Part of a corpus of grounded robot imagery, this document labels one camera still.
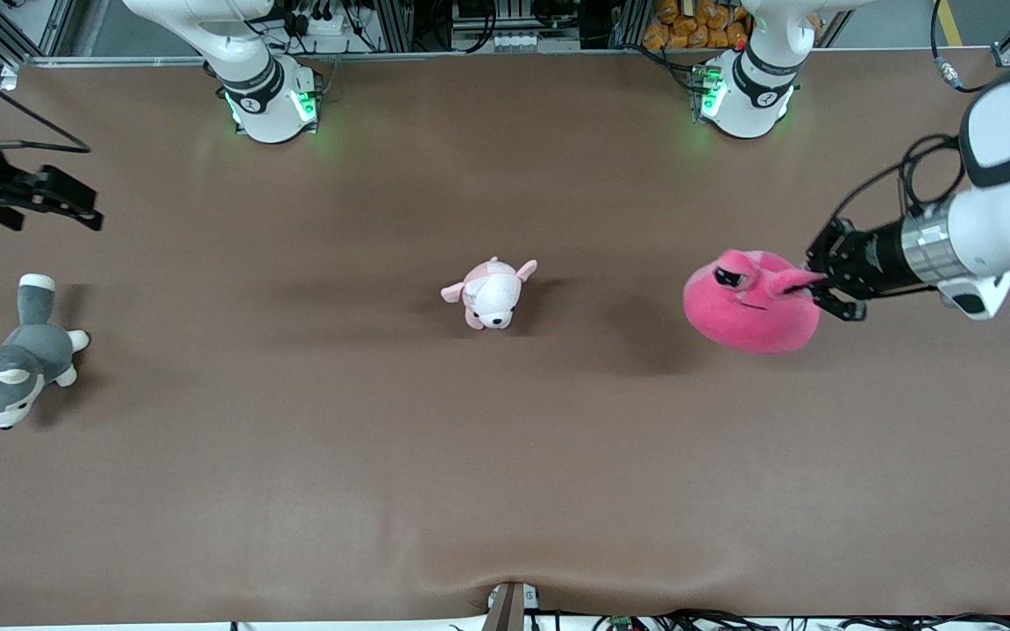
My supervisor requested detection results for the hot pink round plush toy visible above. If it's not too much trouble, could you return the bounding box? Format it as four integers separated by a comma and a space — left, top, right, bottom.
682, 249, 827, 355

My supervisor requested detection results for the grey white husky plush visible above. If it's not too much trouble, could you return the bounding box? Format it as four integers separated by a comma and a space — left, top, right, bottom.
0, 273, 90, 430

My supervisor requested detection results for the white power strip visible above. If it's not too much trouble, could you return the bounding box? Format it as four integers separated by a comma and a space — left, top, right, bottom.
288, 0, 359, 38

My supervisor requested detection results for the pale pink plush dog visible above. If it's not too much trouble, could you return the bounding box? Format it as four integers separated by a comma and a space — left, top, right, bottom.
440, 256, 538, 331

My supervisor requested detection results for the brown table cover cloth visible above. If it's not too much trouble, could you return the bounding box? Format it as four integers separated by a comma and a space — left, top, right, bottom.
0, 48, 1010, 627

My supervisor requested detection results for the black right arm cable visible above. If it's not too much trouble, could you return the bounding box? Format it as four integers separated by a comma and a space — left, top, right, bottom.
0, 46, 91, 154

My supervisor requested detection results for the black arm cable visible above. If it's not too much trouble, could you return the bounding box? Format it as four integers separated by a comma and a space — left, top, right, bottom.
828, 0, 1010, 230
0, 46, 91, 154

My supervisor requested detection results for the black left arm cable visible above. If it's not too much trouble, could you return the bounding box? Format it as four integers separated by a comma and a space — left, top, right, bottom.
828, 0, 1010, 230

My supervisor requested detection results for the black cable bundle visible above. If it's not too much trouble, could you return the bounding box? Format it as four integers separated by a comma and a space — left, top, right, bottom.
591, 608, 1010, 631

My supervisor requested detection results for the aluminium table edge rail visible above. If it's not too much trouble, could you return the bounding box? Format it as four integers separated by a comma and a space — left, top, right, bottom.
18, 49, 709, 67

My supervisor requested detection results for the grey camera mount clamp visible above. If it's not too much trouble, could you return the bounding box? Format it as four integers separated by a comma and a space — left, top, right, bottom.
481, 580, 542, 631

